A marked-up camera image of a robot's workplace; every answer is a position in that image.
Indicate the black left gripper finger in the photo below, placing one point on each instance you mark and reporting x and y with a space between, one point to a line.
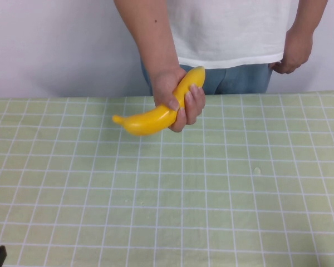
2 256

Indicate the yellow banana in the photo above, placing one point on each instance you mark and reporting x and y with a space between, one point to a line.
147 122

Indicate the person's right forearm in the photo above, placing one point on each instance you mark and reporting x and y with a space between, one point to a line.
144 36

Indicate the person's left forearm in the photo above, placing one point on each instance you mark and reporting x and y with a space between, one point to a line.
309 14

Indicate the person's right hand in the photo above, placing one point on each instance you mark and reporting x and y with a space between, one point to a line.
164 89

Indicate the person's left hand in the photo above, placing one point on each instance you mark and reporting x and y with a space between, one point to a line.
297 53

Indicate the green checked tablecloth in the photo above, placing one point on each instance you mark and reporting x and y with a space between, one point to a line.
167 194

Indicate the small clear tape piece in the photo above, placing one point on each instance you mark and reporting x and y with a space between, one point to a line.
257 170

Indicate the blue jeans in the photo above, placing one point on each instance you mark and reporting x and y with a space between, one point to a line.
239 80

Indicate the white t-shirt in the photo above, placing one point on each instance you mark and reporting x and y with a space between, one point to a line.
225 30

